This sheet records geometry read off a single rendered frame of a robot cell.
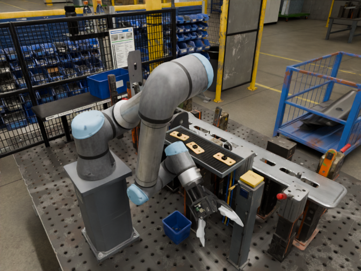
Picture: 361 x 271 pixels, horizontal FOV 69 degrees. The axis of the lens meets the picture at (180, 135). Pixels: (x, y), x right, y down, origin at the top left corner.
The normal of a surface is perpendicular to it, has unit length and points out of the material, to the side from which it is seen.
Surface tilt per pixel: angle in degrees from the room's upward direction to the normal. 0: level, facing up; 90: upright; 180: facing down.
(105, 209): 90
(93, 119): 8
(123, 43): 90
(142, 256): 0
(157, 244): 0
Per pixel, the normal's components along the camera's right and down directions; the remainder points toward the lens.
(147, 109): -0.40, 0.31
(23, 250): 0.00, -0.86
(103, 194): 0.62, 0.39
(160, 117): 0.25, 0.59
